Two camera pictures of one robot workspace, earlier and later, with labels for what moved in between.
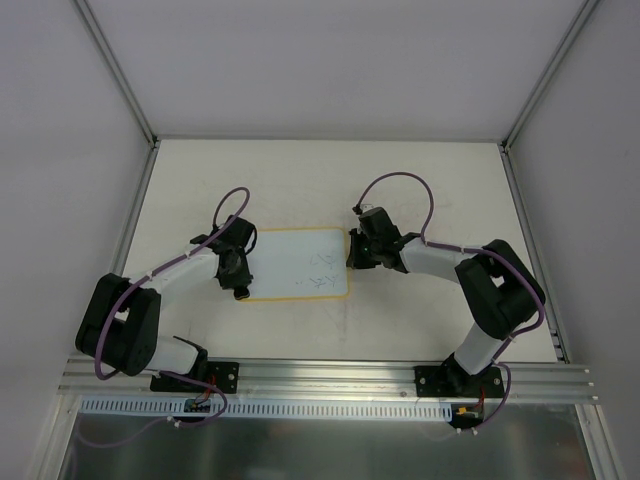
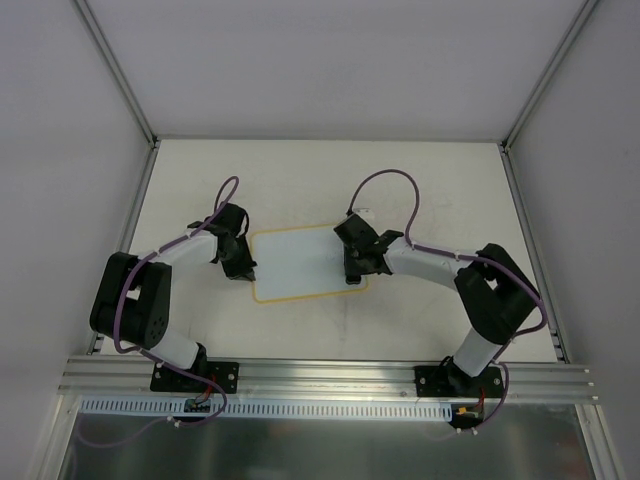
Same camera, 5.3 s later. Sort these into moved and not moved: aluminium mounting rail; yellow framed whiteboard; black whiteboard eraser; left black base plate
Moved: black whiteboard eraser
Not moved: aluminium mounting rail; left black base plate; yellow framed whiteboard
